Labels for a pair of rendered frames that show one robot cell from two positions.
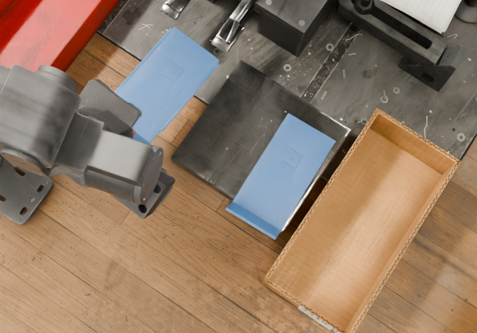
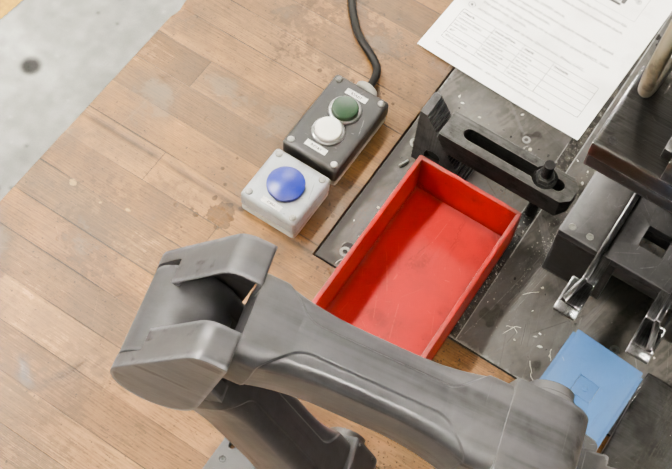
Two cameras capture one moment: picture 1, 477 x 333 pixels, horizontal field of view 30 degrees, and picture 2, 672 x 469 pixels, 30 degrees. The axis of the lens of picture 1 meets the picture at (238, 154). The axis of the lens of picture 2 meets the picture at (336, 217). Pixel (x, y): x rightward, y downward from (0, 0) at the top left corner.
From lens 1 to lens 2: 0.34 m
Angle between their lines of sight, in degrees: 13
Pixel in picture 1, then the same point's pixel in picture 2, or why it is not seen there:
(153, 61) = (558, 375)
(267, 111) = not seen: outside the picture
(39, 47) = not seen: hidden behind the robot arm
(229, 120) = (644, 455)
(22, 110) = (535, 439)
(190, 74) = (608, 392)
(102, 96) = not seen: hidden behind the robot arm
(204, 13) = (585, 311)
